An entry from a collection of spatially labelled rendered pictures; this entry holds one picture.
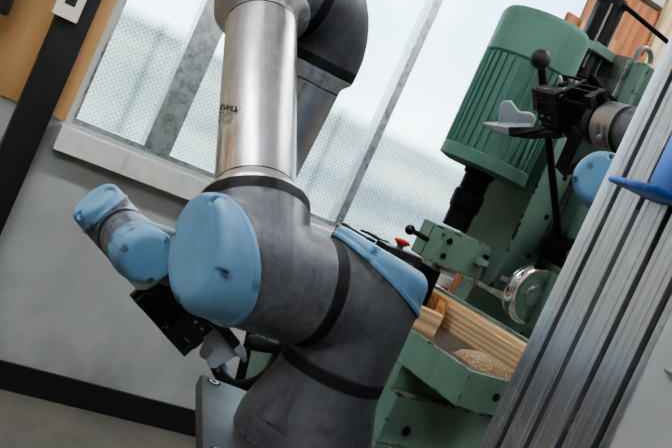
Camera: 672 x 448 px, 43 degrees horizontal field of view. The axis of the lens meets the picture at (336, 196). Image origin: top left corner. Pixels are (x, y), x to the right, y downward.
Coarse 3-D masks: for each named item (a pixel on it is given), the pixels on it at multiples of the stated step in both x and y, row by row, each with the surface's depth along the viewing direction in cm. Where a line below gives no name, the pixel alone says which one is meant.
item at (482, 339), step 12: (456, 312) 158; (444, 324) 159; (456, 324) 157; (468, 324) 154; (480, 324) 154; (456, 336) 156; (468, 336) 153; (480, 336) 151; (492, 336) 149; (480, 348) 150; (492, 348) 148; (504, 348) 146; (516, 348) 144; (504, 360) 146; (516, 360) 144
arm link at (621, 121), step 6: (624, 108) 127; (630, 108) 126; (636, 108) 126; (618, 114) 126; (624, 114) 126; (630, 114) 125; (612, 120) 127; (618, 120) 126; (624, 120) 125; (630, 120) 124; (612, 126) 126; (618, 126) 125; (624, 126) 125; (612, 132) 126; (618, 132) 125; (624, 132) 124; (612, 138) 126; (618, 138) 125; (612, 144) 127; (618, 144) 126; (612, 150) 128
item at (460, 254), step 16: (432, 224) 164; (416, 240) 166; (432, 240) 163; (448, 240) 161; (464, 240) 164; (432, 256) 161; (448, 256) 163; (464, 256) 165; (480, 256) 167; (464, 272) 166
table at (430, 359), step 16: (416, 336) 141; (448, 336) 152; (416, 352) 140; (432, 352) 137; (448, 352) 136; (416, 368) 139; (432, 368) 136; (448, 368) 134; (464, 368) 131; (432, 384) 135; (448, 384) 133; (464, 384) 130; (480, 384) 132; (496, 384) 134; (448, 400) 132; (464, 400) 131; (480, 400) 133; (496, 400) 134
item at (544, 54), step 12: (540, 60) 145; (540, 72) 147; (540, 84) 148; (552, 144) 153; (552, 156) 154; (552, 168) 155; (552, 180) 156; (552, 192) 157; (552, 204) 158; (552, 240) 161; (564, 240) 160; (540, 252) 163; (552, 252) 160; (564, 252) 160
